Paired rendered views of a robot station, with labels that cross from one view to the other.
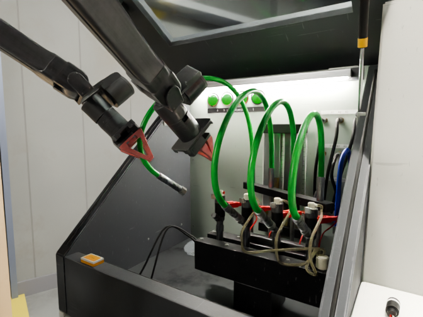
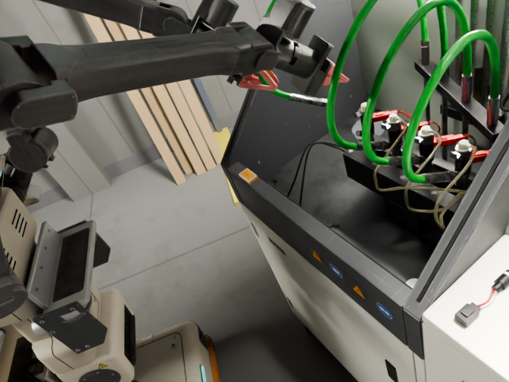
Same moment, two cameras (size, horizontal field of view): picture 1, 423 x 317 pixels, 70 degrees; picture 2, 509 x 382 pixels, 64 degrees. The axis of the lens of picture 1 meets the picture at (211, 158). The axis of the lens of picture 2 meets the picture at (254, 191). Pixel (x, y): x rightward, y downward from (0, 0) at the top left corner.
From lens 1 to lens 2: 43 cm
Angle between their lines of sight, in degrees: 48
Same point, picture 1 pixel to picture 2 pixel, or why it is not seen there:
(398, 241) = not seen: outside the picture
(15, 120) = not seen: outside the picture
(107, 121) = not seen: hidden behind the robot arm
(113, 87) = (212, 14)
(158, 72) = (235, 60)
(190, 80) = (285, 20)
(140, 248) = (301, 137)
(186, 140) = (303, 78)
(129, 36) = (188, 65)
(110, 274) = (262, 195)
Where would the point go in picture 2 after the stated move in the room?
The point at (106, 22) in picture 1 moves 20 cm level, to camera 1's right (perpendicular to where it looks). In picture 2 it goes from (160, 78) to (296, 64)
